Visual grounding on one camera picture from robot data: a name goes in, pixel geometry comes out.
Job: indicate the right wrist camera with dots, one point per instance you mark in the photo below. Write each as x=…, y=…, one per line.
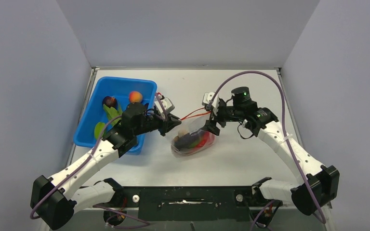
x=210, y=101

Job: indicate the clear zip top bag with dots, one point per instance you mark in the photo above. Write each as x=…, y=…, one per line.
x=191, y=123

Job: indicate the fake purple eggplant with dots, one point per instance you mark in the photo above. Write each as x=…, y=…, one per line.
x=186, y=142

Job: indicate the green fake lime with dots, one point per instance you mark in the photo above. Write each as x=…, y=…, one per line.
x=99, y=130

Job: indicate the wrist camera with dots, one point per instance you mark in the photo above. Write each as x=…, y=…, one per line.
x=210, y=101
x=163, y=104

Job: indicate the fake peach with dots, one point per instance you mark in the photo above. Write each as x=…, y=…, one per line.
x=135, y=97

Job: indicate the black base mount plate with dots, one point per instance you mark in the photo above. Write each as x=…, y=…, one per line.
x=186, y=203

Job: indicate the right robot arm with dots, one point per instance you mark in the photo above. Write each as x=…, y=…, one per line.
x=316, y=184

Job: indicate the fake dark plum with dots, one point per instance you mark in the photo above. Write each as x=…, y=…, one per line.
x=110, y=102

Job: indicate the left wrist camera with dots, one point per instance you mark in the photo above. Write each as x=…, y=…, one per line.
x=163, y=104

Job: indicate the blue plastic bin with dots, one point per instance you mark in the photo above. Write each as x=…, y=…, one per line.
x=118, y=88

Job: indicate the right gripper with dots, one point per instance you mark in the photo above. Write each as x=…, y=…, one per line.
x=210, y=124

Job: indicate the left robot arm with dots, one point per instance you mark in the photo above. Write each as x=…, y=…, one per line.
x=52, y=197

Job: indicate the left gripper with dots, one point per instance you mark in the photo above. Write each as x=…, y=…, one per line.
x=165, y=126

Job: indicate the green fake leafy vegetable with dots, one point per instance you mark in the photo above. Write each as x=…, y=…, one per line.
x=112, y=113

